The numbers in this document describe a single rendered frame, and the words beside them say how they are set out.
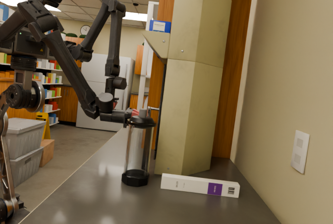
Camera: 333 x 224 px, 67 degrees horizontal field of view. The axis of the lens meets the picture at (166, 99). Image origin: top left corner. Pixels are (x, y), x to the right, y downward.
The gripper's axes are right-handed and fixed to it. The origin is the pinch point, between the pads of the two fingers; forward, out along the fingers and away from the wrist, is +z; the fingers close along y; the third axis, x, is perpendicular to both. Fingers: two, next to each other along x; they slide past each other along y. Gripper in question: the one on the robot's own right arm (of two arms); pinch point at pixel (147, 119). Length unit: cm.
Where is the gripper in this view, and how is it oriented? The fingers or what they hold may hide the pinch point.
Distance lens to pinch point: 107.2
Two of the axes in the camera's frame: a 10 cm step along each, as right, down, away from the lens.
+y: 0.2, -1.9, 9.8
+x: -1.2, 9.7, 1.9
